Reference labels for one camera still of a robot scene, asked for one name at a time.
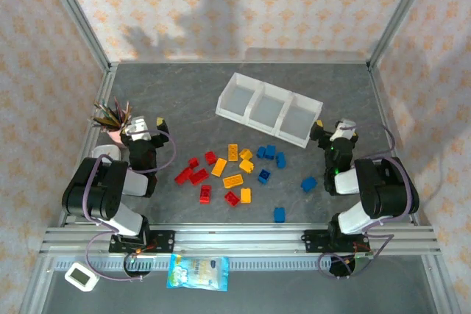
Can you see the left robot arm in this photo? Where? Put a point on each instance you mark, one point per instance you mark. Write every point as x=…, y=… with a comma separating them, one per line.
x=92, y=189

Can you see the aluminium frame post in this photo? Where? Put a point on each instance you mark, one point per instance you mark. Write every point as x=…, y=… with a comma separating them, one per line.
x=78, y=16
x=397, y=16

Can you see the aluminium frame rail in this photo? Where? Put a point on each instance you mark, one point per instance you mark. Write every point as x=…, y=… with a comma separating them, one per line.
x=380, y=100
x=184, y=61
x=106, y=86

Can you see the red lego brick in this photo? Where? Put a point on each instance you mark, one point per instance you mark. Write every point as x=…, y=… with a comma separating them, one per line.
x=183, y=175
x=210, y=157
x=232, y=198
x=193, y=162
x=205, y=194
x=198, y=177

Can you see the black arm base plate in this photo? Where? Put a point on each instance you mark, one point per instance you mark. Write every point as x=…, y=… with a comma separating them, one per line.
x=312, y=240
x=163, y=240

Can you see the aluminium frame leg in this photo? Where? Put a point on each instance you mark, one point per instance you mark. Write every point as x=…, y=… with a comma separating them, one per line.
x=35, y=284
x=438, y=284

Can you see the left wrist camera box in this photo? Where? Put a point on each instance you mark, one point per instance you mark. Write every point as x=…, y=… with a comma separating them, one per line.
x=139, y=126

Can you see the yellow lego brick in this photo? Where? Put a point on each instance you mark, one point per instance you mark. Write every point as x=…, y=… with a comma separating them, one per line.
x=233, y=152
x=233, y=181
x=246, y=165
x=219, y=167
x=246, y=195
x=246, y=153

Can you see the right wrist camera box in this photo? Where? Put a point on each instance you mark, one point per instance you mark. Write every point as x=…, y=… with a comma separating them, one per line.
x=344, y=128

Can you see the wide aluminium mounting rail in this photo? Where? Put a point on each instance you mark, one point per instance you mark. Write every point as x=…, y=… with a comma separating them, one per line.
x=239, y=240

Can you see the blue snack bag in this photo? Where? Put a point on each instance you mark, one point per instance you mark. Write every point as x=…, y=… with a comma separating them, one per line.
x=198, y=273

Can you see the white analogue clock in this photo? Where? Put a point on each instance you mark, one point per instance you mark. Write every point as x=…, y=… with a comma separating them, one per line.
x=106, y=151

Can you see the white digital timer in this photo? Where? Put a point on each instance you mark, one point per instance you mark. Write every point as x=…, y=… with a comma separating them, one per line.
x=81, y=277

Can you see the bundle of coloured pencils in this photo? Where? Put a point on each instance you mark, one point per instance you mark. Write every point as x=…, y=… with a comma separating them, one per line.
x=110, y=121

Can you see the pink cup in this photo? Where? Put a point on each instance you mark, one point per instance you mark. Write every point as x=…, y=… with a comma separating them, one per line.
x=116, y=138

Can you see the white three-compartment bin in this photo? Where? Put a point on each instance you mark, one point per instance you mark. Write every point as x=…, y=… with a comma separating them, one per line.
x=235, y=100

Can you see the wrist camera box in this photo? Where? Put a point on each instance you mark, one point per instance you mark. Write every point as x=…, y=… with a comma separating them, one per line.
x=344, y=128
x=139, y=126

